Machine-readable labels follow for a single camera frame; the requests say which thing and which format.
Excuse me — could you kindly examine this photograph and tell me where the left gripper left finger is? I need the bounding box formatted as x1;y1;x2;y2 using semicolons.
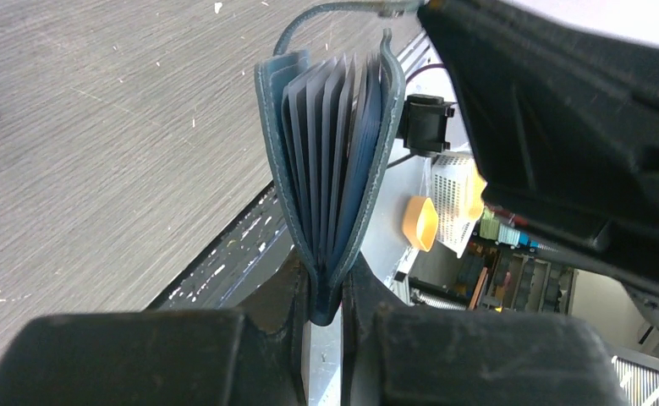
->
0;251;309;405

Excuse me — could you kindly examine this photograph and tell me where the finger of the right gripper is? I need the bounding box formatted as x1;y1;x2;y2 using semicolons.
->
417;1;659;329

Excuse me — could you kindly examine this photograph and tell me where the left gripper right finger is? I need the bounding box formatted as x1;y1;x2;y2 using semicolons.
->
341;258;628;405

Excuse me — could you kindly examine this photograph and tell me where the blue card holder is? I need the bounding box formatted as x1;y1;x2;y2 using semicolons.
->
255;30;406;326

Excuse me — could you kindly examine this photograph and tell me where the orange plastic cup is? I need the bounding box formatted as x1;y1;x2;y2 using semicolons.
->
402;195;438;252

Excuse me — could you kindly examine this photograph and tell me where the white perforated basket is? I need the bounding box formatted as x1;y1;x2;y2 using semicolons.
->
431;153;485;257

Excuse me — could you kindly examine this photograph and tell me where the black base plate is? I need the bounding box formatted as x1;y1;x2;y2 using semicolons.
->
147;184;292;310

